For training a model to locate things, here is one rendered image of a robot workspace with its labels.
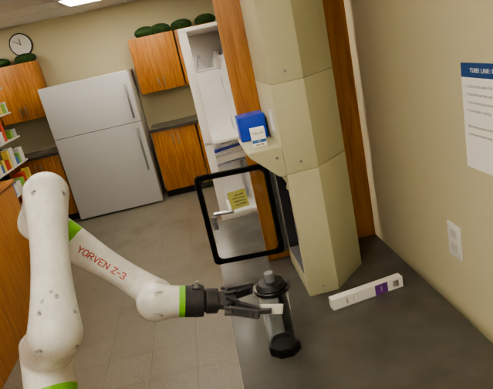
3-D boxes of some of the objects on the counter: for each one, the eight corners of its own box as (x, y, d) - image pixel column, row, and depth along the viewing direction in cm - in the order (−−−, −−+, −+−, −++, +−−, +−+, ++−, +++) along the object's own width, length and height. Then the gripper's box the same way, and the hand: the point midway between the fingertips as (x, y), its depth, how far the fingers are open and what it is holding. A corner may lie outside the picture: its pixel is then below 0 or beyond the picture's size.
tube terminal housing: (346, 246, 207) (318, 65, 184) (376, 279, 177) (346, 68, 153) (291, 260, 206) (254, 79, 182) (310, 296, 175) (270, 86, 152)
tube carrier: (296, 331, 155) (285, 272, 148) (305, 351, 145) (292, 289, 138) (264, 339, 154) (251, 281, 148) (270, 360, 144) (256, 298, 137)
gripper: (207, 309, 129) (288, 307, 133) (203, 272, 151) (272, 271, 155) (207, 333, 131) (286, 331, 135) (202, 293, 153) (271, 292, 157)
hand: (272, 299), depth 144 cm, fingers open, 11 cm apart
